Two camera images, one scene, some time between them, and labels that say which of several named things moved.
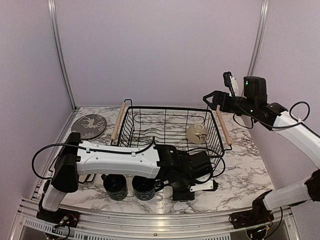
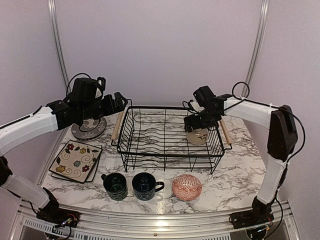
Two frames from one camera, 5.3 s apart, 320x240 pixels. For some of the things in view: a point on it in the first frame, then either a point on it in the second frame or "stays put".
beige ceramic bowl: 196,133 stays put
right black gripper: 218,94 -> 195,125
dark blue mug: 115,186 stays put
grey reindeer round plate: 90,126 stays put
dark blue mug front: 145,188 stays put
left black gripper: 181,197 -> 110,108
